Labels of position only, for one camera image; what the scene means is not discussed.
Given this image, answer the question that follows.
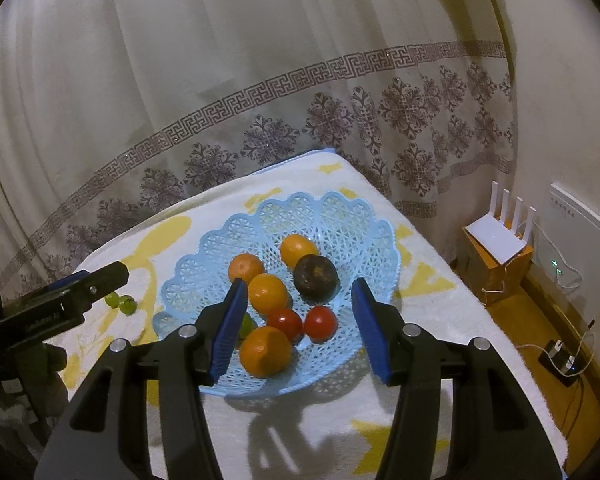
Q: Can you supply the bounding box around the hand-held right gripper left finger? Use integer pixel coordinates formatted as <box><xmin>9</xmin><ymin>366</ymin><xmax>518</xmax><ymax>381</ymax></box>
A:
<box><xmin>32</xmin><ymin>277</ymin><xmax>249</xmax><ymax>480</ymax></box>

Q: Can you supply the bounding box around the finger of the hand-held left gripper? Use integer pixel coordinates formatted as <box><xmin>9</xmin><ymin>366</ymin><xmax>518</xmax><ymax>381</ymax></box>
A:
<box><xmin>1</xmin><ymin>269</ymin><xmax>92</xmax><ymax>314</ymax></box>
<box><xmin>61</xmin><ymin>261</ymin><xmax>131</xmax><ymax>312</ymax></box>

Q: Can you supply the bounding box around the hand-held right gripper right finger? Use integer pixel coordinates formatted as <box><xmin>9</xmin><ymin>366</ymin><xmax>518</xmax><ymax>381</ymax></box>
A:
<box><xmin>351</xmin><ymin>277</ymin><xmax>563</xmax><ymax>480</ymax></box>

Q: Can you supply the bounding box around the round orange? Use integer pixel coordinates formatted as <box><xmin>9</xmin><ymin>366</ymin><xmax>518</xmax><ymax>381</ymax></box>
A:
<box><xmin>239</xmin><ymin>326</ymin><xmax>293</xmax><ymax>378</ymax></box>
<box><xmin>228</xmin><ymin>253</ymin><xmax>266</xmax><ymax>286</ymax></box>

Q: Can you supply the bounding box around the red tomato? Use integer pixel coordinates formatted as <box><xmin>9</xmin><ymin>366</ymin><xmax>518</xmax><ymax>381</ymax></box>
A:
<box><xmin>303</xmin><ymin>306</ymin><xmax>338</xmax><ymax>342</ymax></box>
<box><xmin>267</xmin><ymin>307</ymin><xmax>304</xmax><ymax>343</ymax></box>

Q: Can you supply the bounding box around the yellow-orange oval tomato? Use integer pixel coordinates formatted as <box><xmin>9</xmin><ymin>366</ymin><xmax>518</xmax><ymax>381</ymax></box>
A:
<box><xmin>248</xmin><ymin>273</ymin><xmax>290</xmax><ymax>316</ymax></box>

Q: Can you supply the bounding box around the light blue plastic basket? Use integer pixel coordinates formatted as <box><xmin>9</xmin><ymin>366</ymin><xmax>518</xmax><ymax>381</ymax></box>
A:
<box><xmin>152</xmin><ymin>191</ymin><xmax>402</xmax><ymax>400</ymax></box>

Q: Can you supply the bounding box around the white yellow printed blanket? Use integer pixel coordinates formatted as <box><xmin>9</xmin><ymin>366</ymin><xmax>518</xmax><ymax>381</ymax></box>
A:
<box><xmin>45</xmin><ymin>149</ymin><xmax>568</xmax><ymax>480</ymax></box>

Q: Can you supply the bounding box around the dark brown round fruit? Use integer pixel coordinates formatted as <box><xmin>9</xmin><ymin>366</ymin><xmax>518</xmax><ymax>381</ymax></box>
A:
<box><xmin>293</xmin><ymin>254</ymin><xmax>340</xmax><ymax>303</ymax></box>

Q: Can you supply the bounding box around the small orange tomato in basket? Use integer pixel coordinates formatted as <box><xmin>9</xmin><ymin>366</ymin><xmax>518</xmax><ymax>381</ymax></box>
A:
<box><xmin>280</xmin><ymin>234</ymin><xmax>320</xmax><ymax>270</ymax></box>

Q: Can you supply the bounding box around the orange cardboard box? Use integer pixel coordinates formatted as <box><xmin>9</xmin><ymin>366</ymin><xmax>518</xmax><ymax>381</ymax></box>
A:
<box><xmin>462</xmin><ymin>225</ymin><xmax>533</xmax><ymax>306</ymax></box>

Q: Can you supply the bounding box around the white router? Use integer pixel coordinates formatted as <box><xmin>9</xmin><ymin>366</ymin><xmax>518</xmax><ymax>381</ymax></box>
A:
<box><xmin>465</xmin><ymin>182</ymin><xmax>538</xmax><ymax>267</ymax></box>

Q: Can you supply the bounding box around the black power strip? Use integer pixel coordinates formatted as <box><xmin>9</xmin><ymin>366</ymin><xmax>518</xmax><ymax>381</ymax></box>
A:
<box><xmin>539</xmin><ymin>340</ymin><xmax>581</xmax><ymax>387</ymax></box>

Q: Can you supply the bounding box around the beige patterned curtain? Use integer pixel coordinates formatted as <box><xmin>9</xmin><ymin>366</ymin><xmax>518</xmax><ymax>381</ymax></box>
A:
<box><xmin>0</xmin><ymin>0</ymin><xmax>516</xmax><ymax>321</ymax></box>

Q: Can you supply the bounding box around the white cable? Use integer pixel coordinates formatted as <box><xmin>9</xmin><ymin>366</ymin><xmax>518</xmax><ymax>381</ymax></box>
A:
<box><xmin>517</xmin><ymin>331</ymin><xmax>597</xmax><ymax>377</ymax></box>

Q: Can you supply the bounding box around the white wall-mounted device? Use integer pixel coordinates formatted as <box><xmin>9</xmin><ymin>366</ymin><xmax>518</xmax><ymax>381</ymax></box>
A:
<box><xmin>530</xmin><ymin>182</ymin><xmax>600</xmax><ymax>331</ymax></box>

